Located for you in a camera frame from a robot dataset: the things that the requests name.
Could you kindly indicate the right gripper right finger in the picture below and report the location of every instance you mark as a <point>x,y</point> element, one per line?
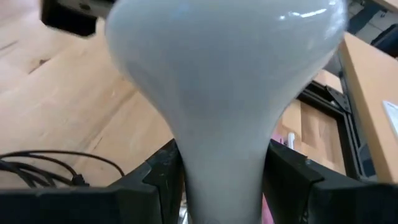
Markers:
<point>342,205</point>

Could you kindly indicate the white lightbulb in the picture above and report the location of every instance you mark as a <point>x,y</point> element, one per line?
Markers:
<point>217,93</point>

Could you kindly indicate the light wooden desk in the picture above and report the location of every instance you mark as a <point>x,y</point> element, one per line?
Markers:
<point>370,109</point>

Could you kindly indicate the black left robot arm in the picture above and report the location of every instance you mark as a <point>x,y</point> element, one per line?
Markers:
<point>68,18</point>

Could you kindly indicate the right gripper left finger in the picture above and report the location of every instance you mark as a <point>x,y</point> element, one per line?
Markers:
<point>93,205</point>

